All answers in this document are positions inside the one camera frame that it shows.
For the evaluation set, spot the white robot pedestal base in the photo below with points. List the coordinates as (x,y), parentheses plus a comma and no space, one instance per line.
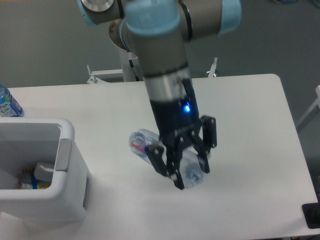
(129,60)

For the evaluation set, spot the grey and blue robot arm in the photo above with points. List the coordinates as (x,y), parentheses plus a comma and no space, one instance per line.
(156,31)

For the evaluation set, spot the blue yellow snack packet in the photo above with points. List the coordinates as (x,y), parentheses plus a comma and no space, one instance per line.
(28,181)

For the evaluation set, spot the white paper wrapper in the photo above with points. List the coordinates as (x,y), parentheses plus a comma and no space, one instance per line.
(44,171)

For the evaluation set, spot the black clamp on table edge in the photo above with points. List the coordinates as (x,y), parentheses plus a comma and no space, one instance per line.
(311,213)

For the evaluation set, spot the white plastic trash can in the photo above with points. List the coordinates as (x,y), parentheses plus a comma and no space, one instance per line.
(25,142)

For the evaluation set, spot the clear plastic water bottle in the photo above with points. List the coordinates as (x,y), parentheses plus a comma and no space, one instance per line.
(191,165)

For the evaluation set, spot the blue labelled water bottle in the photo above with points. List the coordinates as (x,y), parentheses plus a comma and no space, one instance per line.
(9,107)

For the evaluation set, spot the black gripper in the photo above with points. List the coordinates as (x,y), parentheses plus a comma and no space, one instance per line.
(180,127)

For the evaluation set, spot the white stand foot right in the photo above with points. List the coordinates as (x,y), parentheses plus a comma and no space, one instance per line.
(212,71)

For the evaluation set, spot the white stand foot left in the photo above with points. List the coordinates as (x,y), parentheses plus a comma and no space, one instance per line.
(104,76)

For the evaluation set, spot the white stand foot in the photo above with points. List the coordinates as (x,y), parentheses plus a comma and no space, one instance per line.
(212,71)
(104,76)

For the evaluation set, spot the white metal frame at right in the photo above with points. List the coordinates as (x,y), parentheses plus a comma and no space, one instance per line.
(310,113)

